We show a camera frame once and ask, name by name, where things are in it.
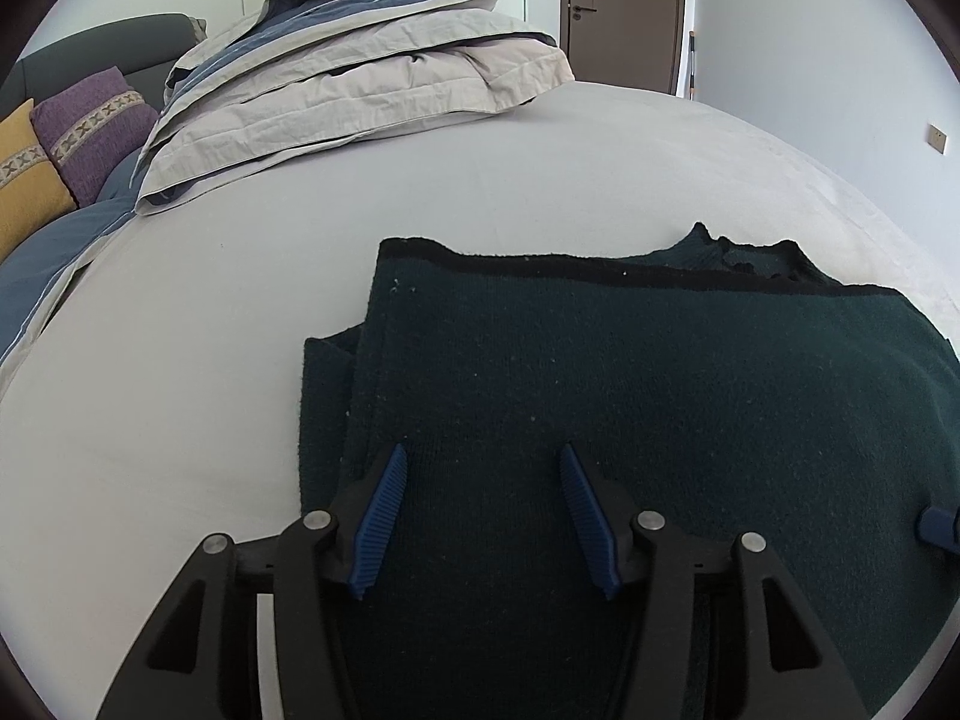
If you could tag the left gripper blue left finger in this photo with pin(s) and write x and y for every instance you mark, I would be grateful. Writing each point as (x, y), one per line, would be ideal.
(366, 511)

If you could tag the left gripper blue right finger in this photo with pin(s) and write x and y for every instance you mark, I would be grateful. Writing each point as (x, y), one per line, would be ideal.
(603, 514)

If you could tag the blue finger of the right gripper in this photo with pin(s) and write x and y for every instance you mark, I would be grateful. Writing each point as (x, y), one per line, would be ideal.
(940, 527)

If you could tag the dark green knit sweater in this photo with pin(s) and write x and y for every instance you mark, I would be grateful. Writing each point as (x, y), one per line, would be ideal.
(729, 387)

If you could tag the white bed sheet mattress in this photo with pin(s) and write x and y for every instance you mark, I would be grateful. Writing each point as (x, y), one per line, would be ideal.
(157, 401)

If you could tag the blue pillow with beige border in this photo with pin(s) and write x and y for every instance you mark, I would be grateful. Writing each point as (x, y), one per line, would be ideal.
(37, 276)

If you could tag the folded beige blue duvet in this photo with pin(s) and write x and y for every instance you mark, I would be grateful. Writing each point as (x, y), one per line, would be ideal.
(305, 76)

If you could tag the yellow patterned cushion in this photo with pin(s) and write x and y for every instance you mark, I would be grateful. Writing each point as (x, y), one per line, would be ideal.
(31, 191)

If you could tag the purple patterned cushion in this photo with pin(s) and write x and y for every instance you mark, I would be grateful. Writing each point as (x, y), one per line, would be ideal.
(90, 128)

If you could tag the brown wooden door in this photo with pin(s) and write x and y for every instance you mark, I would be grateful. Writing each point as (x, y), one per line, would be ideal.
(632, 43)

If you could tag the upper beige wall socket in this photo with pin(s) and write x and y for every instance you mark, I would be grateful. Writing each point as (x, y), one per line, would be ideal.
(936, 139)

